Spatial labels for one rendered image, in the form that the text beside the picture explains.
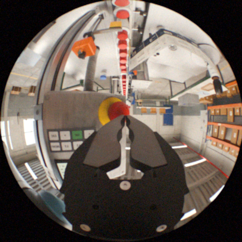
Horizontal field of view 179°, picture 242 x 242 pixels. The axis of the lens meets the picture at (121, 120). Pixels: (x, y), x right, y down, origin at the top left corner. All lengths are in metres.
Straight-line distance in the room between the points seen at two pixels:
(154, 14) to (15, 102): 5.58
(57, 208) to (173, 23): 0.67
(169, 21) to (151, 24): 0.11
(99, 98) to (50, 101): 0.09
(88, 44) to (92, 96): 0.11
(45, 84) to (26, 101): 5.50
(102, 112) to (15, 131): 5.43
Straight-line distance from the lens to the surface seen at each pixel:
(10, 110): 5.47
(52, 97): 0.15
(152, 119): 7.71
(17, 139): 5.56
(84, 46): 0.19
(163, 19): 0.50
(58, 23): 0.60
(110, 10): 0.38
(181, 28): 0.55
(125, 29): 0.33
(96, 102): 0.15
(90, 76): 0.26
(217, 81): 0.64
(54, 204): 0.15
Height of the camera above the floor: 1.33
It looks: 3 degrees up
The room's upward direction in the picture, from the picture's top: 180 degrees counter-clockwise
